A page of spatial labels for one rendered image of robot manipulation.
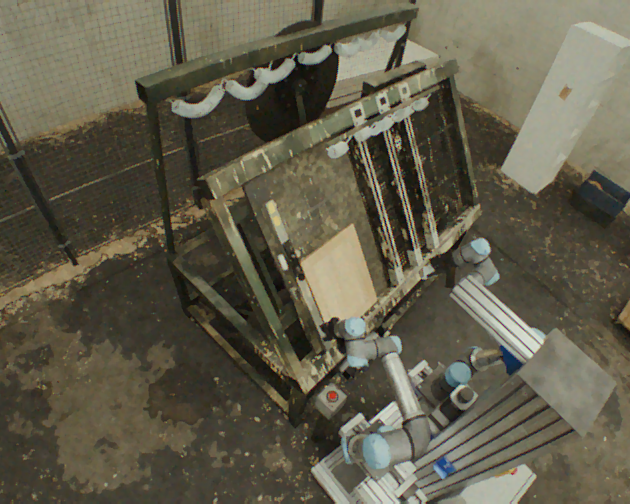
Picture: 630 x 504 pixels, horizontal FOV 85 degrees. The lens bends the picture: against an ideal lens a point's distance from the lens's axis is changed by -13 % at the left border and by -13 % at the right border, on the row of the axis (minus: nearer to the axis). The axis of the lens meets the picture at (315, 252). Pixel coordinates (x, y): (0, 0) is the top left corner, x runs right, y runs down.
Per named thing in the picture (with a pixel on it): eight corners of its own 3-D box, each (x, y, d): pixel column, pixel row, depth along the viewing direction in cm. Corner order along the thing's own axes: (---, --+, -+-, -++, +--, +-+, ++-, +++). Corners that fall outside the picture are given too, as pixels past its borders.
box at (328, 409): (329, 421, 214) (333, 411, 200) (313, 407, 219) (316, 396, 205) (342, 406, 220) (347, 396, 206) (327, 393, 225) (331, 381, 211)
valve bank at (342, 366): (345, 395, 243) (351, 381, 225) (328, 380, 248) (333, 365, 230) (391, 345, 269) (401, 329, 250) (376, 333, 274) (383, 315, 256)
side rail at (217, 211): (286, 373, 220) (298, 380, 212) (199, 199, 174) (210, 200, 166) (293, 367, 223) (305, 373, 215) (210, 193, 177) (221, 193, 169)
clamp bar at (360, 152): (389, 285, 263) (419, 292, 245) (336, 111, 213) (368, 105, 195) (398, 277, 268) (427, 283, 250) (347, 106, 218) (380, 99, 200)
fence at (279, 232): (322, 349, 229) (327, 351, 226) (260, 204, 189) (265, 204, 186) (328, 344, 231) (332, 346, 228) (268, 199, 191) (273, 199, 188)
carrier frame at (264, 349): (295, 428, 280) (302, 390, 217) (183, 312, 334) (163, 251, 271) (447, 269, 393) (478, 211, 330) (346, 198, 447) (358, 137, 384)
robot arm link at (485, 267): (477, 291, 161) (464, 269, 162) (490, 279, 166) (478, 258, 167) (490, 288, 154) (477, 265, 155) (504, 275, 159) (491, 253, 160)
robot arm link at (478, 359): (448, 363, 198) (525, 342, 151) (465, 347, 205) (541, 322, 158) (461, 381, 196) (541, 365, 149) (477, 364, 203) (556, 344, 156)
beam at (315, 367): (293, 388, 225) (305, 395, 217) (285, 374, 220) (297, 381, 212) (469, 213, 339) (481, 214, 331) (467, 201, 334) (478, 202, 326)
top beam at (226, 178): (204, 200, 169) (215, 200, 162) (195, 179, 165) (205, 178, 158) (448, 74, 283) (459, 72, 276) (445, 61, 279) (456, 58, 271)
